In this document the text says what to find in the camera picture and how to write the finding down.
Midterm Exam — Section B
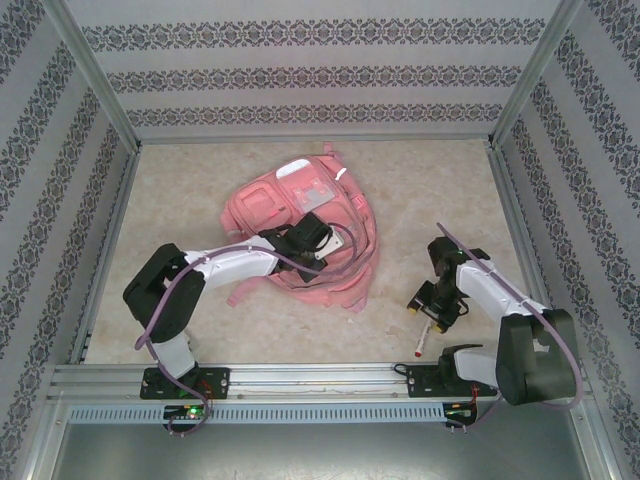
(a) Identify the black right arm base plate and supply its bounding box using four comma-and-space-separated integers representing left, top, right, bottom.
405, 364, 499, 400

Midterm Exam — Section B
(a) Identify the left controller board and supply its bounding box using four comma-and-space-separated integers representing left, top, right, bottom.
162, 403, 209, 422

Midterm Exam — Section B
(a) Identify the aluminium left side rail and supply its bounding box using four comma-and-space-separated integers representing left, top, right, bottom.
67, 147, 144, 365

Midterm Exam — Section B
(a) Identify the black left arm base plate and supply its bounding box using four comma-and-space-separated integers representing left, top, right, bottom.
139, 366, 232, 401

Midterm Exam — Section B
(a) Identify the pink student backpack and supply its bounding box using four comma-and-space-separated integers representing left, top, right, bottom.
218, 141, 384, 315

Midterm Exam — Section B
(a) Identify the grey metal panel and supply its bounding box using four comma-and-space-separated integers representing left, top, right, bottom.
47, 422, 599, 480

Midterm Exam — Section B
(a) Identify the aluminium left frame post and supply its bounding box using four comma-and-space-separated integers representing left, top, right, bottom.
38, 0, 144, 151

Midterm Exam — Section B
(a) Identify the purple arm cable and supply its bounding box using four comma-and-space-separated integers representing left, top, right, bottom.
436, 222, 585, 436
134, 224, 359, 439

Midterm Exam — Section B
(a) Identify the right controller board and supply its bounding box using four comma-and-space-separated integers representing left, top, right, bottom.
443, 401, 480, 425

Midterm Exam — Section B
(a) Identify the aluminium back rail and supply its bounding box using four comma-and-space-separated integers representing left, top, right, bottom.
137, 133, 494, 147

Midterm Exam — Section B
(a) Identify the aluminium right side rail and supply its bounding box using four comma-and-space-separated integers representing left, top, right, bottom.
485, 144, 570, 361

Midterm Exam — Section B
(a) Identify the controller board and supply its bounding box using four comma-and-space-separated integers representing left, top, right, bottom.
162, 403, 209, 422
443, 401, 480, 425

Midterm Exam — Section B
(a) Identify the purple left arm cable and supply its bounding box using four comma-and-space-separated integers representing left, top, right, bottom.
134, 224, 359, 439

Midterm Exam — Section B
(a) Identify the red and white marker pen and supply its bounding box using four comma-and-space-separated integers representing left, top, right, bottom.
413, 322, 434, 359

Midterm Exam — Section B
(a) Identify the aluminium frame post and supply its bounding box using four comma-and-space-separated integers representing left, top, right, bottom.
38, 0, 144, 151
485, 0, 587, 150

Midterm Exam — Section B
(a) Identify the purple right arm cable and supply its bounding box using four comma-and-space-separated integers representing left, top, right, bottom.
436, 222, 585, 436

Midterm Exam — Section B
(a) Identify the aluminium right frame post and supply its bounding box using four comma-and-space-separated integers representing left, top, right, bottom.
485, 0, 587, 150

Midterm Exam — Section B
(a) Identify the aluminium mounting rail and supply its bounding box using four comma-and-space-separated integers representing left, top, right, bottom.
47, 363, 594, 402

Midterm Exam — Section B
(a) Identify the grey slotted cable duct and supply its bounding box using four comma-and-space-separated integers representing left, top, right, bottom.
67, 402, 447, 425

